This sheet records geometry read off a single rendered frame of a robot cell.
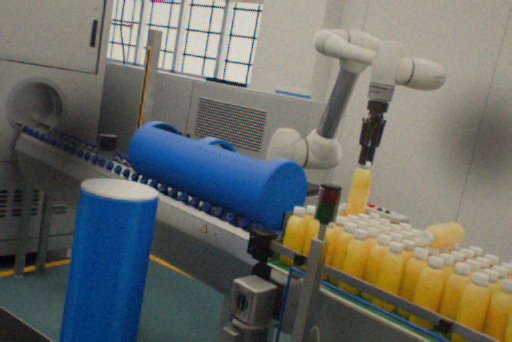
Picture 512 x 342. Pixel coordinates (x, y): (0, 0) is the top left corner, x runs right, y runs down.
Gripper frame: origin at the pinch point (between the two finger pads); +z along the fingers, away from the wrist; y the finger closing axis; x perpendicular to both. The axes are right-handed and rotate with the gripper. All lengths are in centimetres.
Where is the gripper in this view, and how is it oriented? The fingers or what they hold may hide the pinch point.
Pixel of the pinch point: (366, 155)
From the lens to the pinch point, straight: 204.5
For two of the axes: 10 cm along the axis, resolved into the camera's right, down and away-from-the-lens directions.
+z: -1.7, 9.7, 1.7
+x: 7.1, 2.4, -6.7
